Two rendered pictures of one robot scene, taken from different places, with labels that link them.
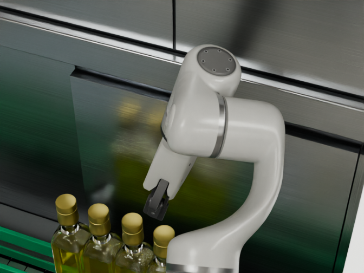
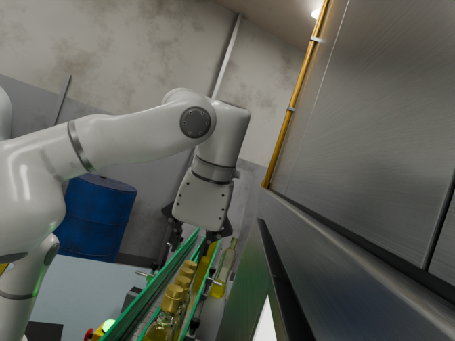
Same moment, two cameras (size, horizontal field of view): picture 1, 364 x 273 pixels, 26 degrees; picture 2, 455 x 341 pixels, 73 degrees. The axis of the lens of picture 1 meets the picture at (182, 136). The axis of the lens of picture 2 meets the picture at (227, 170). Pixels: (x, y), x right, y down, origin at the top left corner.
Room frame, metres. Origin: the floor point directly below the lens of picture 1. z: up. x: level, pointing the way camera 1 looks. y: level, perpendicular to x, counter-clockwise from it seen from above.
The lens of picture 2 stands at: (0.61, -0.55, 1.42)
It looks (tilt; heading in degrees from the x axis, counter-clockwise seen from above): 0 degrees down; 71
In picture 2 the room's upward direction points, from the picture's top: 18 degrees clockwise
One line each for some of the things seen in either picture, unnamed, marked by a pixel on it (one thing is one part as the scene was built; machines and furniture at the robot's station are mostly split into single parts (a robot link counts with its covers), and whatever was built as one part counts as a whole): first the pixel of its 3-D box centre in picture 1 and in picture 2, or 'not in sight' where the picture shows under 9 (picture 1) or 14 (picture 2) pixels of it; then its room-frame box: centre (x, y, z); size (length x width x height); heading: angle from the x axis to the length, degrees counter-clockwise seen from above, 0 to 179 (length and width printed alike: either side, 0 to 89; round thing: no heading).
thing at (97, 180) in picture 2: not in sight; (91, 226); (0.53, 2.60, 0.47); 0.65 x 0.63 x 0.95; 97
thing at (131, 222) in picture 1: (132, 228); (180, 288); (0.80, 0.08, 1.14); 0.04 x 0.04 x 0.04
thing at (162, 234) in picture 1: (164, 241); (172, 298); (0.78, 0.03, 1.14); 0.04 x 0.04 x 0.04
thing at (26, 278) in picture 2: not in sight; (25, 258); (0.46, 0.30, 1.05); 0.13 x 0.10 x 0.16; 162
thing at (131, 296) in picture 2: not in sight; (136, 302); (0.83, 0.67, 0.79); 0.08 x 0.08 x 0.08; 68
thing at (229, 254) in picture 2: not in sight; (225, 266); (1.15, 0.67, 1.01); 0.06 x 0.06 x 0.26; 55
